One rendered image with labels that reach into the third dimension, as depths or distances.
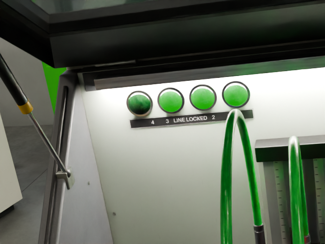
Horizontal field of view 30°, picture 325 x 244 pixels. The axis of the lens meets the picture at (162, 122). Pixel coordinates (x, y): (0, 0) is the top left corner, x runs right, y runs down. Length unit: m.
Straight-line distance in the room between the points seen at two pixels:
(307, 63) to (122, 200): 0.46
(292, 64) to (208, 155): 0.24
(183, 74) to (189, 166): 0.19
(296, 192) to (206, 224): 0.46
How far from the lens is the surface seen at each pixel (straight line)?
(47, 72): 3.94
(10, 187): 4.08
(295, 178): 0.80
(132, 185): 1.21
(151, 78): 1.08
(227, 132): 0.81
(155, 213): 1.22
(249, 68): 1.05
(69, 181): 1.06
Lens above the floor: 1.71
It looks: 19 degrees down
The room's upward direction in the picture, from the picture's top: 10 degrees counter-clockwise
